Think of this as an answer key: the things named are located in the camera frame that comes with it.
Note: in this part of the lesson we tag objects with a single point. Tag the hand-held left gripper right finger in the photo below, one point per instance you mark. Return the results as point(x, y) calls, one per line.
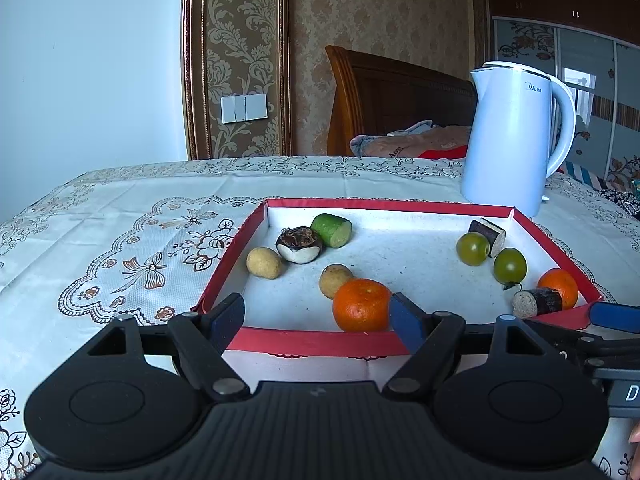
point(407, 324)

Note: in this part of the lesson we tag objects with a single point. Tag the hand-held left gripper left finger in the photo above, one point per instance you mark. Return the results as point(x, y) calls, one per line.
point(227, 324)

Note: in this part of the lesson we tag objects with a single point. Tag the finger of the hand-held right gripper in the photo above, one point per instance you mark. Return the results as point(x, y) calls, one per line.
point(575, 344)
point(617, 317)

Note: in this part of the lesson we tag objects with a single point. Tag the large orange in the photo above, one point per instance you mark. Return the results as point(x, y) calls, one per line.
point(361, 306)

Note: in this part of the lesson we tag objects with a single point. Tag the dark eggplant piece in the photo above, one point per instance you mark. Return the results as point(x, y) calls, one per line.
point(539, 303)
point(490, 232)

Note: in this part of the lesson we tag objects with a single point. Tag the small orange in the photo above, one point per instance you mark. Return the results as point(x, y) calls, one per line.
point(561, 282)

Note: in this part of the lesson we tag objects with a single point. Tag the red cardboard tray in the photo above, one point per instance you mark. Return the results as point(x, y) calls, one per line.
point(415, 255)

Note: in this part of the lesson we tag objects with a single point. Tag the small yellow potato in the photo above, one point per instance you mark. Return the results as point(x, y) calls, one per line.
point(264, 263)
point(335, 280)

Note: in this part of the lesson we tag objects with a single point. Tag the green tomato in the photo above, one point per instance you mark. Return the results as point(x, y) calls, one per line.
point(510, 266)
point(472, 250)

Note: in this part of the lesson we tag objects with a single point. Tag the brown taro piece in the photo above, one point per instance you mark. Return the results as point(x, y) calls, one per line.
point(299, 245)

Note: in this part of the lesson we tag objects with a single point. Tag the green cucumber piece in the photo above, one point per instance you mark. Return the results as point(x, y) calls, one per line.
point(330, 230)

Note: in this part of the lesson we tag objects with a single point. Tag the person's right hand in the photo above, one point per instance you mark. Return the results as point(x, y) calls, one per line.
point(635, 434)

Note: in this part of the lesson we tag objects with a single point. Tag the white floral tablecloth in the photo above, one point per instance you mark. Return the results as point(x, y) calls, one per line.
point(100, 220)

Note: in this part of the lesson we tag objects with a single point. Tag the red cloth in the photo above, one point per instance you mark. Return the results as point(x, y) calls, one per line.
point(445, 152)

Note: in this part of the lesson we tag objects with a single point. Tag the pink blanket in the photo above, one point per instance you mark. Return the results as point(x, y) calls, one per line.
point(400, 142)

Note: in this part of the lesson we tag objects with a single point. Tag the white electric kettle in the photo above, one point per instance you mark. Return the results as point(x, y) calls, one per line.
point(510, 145)

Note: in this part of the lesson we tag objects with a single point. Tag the floral sliding wardrobe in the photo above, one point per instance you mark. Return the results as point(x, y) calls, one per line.
point(600, 90)

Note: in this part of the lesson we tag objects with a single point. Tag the wooden chair with clothes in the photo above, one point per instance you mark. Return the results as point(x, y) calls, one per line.
point(395, 95)

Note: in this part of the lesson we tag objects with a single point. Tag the white wall switch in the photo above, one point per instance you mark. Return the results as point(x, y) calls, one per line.
point(244, 108)

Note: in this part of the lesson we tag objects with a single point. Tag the gilded wall moulding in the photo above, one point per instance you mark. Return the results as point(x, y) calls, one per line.
point(195, 60)

